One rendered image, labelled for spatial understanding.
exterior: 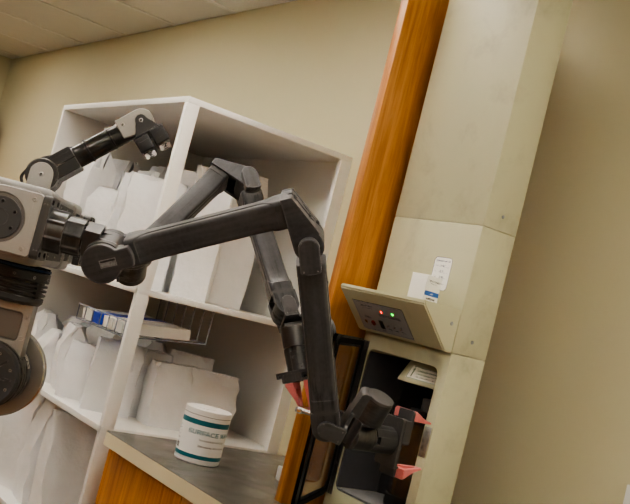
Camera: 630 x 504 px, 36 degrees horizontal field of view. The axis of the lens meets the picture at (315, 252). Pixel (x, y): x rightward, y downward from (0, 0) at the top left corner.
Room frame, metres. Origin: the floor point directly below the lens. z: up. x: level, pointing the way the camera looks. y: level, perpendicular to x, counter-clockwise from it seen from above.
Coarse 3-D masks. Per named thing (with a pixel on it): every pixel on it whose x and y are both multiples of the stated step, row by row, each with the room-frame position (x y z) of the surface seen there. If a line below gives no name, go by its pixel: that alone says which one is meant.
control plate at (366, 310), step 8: (360, 304) 2.40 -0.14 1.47; (368, 304) 2.37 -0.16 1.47; (376, 304) 2.34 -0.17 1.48; (360, 312) 2.43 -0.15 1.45; (368, 312) 2.39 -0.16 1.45; (376, 312) 2.36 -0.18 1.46; (384, 312) 2.33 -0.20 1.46; (392, 312) 2.30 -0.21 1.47; (400, 312) 2.27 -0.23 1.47; (368, 320) 2.42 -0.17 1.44; (376, 320) 2.39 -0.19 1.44; (384, 320) 2.35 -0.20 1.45; (392, 320) 2.32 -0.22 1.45; (400, 320) 2.29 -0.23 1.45; (368, 328) 2.44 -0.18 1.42; (376, 328) 2.41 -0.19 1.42; (392, 328) 2.35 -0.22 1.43; (408, 328) 2.29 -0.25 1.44; (400, 336) 2.34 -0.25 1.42; (408, 336) 2.31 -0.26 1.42
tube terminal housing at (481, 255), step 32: (416, 224) 2.43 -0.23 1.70; (448, 224) 2.33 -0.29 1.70; (416, 256) 2.40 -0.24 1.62; (448, 256) 2.31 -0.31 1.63; (480, 256) 2.25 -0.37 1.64; (384, 288) 2.48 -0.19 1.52; (448, 288) 2.29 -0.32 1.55; (480, 288) 2.26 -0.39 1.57; (480, 320) 2.27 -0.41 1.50; (384, 352) 2.49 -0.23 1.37; (416, 352) 2.33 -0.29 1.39; (448, 352) 2.25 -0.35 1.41; (480, 352) 2.29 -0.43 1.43; (448, 384) 2.25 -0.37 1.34; (448, 416) 2.26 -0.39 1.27; (448, 448) 2.27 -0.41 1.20; (416, 480) 2.25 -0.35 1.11; (448, 480) 2.29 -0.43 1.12
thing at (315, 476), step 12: (336, 336) 2.20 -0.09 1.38; (348, 348) 2.34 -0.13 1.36; (336, 360) 2.25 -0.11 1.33; (348, 360) 2.37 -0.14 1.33; (336, 372) 2.28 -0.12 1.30; (348, 372) 2.40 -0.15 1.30; (348, 384) 2.43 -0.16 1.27; (324, 444) 2.34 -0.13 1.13; (312, 456) 2.25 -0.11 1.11; (324, 456) 2.37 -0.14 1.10; (300, 468) 2.19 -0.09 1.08; (312, 468) 2.28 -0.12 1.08; (324, 468) 2.40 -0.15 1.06; (312, 480) 2.31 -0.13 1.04; (324, 480) 2.44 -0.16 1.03
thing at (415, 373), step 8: (408, 368) 2.39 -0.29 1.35; (416, 368) 2.36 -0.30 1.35; (424, 368) 2.35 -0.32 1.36; (432, 368) 2.34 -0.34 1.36; (400, 376) 2.39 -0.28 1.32; (408, 376) 2.36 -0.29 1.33; (416, 376) 2.35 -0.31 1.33; (424, 376) 2.34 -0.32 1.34; (432, 376) 2.33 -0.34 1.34; (416, 384) 2.34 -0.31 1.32; (424, 384) 2.33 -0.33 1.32; (432, 384) 2.33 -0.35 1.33
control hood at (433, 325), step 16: (352, 288) 2.39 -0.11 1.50; (368, 288) 2.35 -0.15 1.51; (352, 304) 2.44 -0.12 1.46; (384, 304) 2.31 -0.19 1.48; (400, 304) 2.25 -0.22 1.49; (416, 304) 2.20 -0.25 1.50; (432, 304) 2.18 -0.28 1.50; (416, 320) 2.24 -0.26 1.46; (432, 320) 2.19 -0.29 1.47; (448, 320) 2.22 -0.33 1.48; (416, 336) 2.28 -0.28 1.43; (432, 336) 2.23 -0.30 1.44; (448, 336) 2.23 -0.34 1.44
